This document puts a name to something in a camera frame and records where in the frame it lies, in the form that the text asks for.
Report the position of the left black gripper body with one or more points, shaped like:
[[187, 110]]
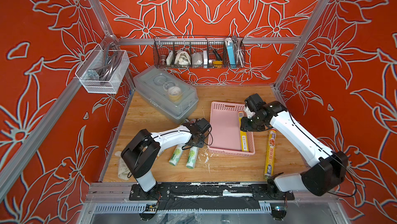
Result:
[[200, 143]]

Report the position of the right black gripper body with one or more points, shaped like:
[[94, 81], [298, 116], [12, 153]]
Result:
[[251, 124]]

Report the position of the pink plastic basket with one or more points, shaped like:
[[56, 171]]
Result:
[[225, 134]]

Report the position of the green wrap roll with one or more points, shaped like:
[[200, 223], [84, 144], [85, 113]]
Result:
[[176, 156], [192, 157]]

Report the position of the yellow wrap roll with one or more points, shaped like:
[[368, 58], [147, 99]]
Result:
[[191, 121], [243, 135], [270, 154]]

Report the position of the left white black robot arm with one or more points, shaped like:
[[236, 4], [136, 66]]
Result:
[[142, 151]]

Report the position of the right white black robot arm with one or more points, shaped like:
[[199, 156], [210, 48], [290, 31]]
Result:
[[327, 168]]

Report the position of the clear plastic storage box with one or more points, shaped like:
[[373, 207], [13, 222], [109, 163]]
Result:
[[153, 84]]

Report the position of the tape roll on box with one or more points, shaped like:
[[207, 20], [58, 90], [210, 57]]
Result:
[[174, 93]]

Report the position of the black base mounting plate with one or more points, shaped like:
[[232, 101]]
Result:
[[166, 191]]

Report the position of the beige cloth on table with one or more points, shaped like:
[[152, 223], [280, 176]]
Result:
[[123, 171]]

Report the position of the white cloth in wire basket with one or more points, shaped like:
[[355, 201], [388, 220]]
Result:
[[182, 58]]

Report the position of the blue box in wire basket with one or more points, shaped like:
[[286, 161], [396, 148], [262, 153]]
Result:
[[229, 44]]

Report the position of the black wire wall basket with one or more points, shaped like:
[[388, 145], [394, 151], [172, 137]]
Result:
[[206, 52]]

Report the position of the clear wall bin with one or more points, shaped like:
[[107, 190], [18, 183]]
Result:
[[104, 70]]

